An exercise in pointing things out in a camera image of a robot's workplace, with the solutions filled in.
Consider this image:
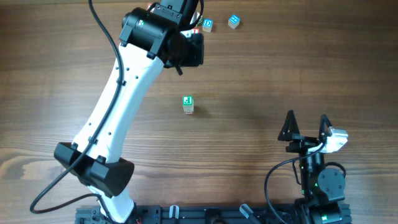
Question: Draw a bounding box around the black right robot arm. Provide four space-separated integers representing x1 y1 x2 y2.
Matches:
278 110 348 223

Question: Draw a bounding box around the blue lone wooden block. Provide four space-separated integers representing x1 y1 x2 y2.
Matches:
228 14 240 29

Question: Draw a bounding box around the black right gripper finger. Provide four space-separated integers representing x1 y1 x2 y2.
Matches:
277 110 300 141
318 114 333 140

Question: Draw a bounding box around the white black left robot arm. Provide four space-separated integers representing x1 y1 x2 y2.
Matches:
54 0 204 223

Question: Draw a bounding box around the blue D wooden block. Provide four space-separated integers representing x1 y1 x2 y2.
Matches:
202 19 213 32

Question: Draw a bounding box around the green sided wooden block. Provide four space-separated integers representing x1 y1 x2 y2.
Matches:
182 96 194 111

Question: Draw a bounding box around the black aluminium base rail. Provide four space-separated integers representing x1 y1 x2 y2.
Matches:
74 203 353 224

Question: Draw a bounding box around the plain top wooden block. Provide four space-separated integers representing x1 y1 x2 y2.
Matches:
191 11 203 26

